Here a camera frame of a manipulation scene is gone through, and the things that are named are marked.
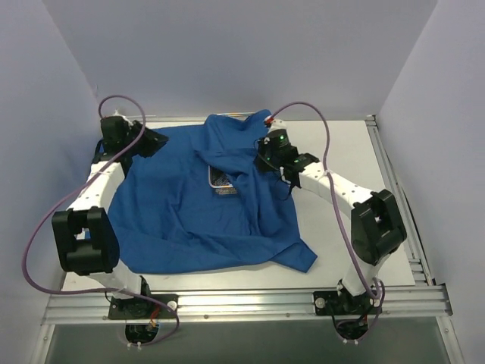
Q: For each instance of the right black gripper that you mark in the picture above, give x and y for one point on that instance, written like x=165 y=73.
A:
x=263 y=162

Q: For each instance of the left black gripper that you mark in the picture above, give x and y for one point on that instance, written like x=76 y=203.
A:
x=148 y=139

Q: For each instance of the wire mesh instrument tray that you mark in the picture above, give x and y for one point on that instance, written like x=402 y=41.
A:
x=220 y=183

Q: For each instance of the blue surgical drape cloth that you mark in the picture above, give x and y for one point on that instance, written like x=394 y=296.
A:
x=168 y=220

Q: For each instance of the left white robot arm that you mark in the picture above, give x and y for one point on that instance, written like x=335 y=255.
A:
x=85 y=239

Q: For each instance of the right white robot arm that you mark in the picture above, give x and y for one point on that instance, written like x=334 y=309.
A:
x=377 y=229

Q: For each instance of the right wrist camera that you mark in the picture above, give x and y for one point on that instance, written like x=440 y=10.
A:
x=273 y=124

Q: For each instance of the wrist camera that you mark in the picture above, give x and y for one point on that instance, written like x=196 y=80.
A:
x=117 y=113
x=273 y=124

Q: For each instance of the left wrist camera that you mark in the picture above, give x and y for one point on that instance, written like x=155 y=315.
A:
x=117 y=113

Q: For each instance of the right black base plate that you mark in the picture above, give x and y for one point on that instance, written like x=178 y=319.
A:
x=340 y=302

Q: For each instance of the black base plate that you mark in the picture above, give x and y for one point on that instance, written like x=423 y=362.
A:
x=340 y=302
x=135 y=308

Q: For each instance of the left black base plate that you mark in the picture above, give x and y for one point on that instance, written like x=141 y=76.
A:
x=135 y=308

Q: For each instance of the right aluminium rail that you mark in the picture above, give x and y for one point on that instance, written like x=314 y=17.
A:
x=413 y=245

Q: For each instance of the aluminium rail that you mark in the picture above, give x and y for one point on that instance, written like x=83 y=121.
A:
x=248 y=306
x=413 y=245

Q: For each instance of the front aluminium rail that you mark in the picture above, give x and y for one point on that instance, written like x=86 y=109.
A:
x=248 y=306

